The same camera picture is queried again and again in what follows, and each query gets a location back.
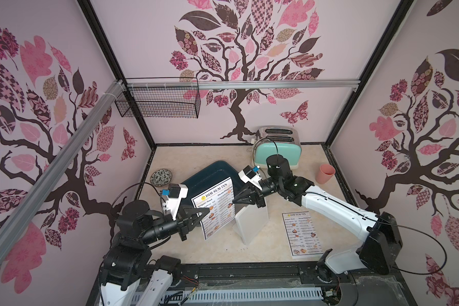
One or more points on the mint green toaster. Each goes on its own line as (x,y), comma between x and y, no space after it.
(272,140)

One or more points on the black wire basket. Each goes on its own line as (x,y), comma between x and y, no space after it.
(160,97)

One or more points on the aluminium rail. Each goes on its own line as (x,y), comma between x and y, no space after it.
(18,221)
(281,84)

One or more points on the pink plastic cup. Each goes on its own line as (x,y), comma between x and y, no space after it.
(325,173)

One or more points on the aluminium rail left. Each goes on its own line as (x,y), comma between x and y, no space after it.
(18,221)

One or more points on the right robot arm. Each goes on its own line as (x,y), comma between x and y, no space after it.
(379,237)

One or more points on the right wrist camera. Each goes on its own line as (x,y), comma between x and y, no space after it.
(250,175)

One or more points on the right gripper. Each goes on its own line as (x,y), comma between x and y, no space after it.
(257,193)

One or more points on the aluminium rail back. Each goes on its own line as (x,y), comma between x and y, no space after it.
(281,84)

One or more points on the small patterned bowl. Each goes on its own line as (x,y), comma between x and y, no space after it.
(161,177)

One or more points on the clear acrylic menu holder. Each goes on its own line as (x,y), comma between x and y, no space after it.
(249,221)

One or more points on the new menu sheet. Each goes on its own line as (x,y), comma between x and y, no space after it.
(219,200)

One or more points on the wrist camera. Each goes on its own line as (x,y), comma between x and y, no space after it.
(250,175)
(172,197)

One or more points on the old menu sheet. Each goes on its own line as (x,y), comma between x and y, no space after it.
(302,236)

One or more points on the white slotted cable duct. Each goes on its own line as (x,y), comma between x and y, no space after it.
(242,295)

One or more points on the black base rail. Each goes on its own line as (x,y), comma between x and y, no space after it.
(360,287)

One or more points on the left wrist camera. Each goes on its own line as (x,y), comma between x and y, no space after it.
(172,197)

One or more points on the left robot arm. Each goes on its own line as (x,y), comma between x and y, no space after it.
(127,262)

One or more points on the teal plastic tray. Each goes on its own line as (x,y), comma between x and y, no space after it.
(211,176)

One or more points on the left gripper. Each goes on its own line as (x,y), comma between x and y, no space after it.
(185,219)

